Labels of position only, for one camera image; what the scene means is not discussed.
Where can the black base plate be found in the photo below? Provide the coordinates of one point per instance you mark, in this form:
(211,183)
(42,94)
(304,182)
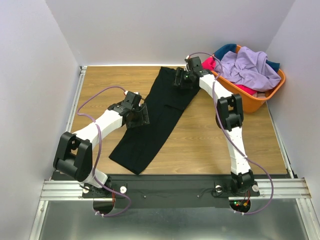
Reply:
(150,191)

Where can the aluminium frame rail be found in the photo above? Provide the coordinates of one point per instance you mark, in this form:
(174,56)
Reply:
(67,190)

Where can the black t shirt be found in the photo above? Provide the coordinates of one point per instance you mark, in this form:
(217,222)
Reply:
(165,104)

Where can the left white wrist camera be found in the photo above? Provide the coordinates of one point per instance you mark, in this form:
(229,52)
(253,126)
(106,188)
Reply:
(131,92)

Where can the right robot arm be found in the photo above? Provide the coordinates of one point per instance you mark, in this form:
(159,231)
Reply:
(229,117)

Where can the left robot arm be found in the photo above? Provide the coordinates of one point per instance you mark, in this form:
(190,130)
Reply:
(74,154)

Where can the lavender t shirt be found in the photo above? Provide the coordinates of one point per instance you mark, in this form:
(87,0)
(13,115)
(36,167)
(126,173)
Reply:
(248,68)

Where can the orange laundry basket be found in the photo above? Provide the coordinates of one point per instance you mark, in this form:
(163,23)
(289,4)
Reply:
(252,100)

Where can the pink t shirt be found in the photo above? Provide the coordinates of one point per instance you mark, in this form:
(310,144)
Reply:
(209,64)

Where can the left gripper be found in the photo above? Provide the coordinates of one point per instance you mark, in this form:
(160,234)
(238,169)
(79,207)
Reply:
(144,119)

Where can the right side aluminium rail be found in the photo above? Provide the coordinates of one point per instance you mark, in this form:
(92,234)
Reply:
(282,148)

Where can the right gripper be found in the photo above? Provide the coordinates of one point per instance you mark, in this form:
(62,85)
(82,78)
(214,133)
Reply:
(180,78)

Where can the dark blue t shirt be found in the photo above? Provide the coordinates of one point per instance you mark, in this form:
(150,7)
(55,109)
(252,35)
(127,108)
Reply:
(219,54)

